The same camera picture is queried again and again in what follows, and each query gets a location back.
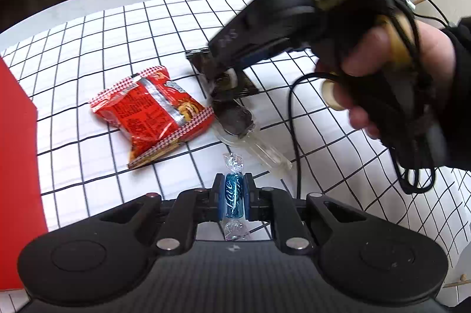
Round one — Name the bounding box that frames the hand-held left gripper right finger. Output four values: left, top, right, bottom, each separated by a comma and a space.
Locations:
245, 173, 366, 256

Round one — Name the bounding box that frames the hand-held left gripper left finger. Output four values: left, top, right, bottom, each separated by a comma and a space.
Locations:
100, 173, 226, 256

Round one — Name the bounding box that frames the red box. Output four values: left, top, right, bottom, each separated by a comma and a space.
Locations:
0, 55, 49, 292

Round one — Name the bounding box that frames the dark brown snack packet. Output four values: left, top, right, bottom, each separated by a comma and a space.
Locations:
186, 48, 259, 101

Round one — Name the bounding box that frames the person's right forearm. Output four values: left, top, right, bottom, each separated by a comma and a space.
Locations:
440, 16, 471, 168

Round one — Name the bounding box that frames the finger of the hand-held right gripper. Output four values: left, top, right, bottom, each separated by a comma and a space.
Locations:
207, 37, 259, 82
235, 46, 292, 74

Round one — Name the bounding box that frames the black cable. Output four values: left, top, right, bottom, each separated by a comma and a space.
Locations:
289, 72, 437, 201

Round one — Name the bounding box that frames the red snack packet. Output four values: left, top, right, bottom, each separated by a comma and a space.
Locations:
90, 66, 216, 170

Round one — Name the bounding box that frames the white checked tablecloth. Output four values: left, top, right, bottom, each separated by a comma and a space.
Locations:
0, 0, 471, 313

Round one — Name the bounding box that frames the person's right hand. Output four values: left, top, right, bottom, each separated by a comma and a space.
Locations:
316, 20, 457, 139

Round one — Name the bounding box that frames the blue candy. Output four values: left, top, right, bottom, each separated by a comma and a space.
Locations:
220, 152, 251, 241

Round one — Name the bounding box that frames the clear plastic spoon packet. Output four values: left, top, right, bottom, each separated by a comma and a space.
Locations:
210, 97, 293, 178

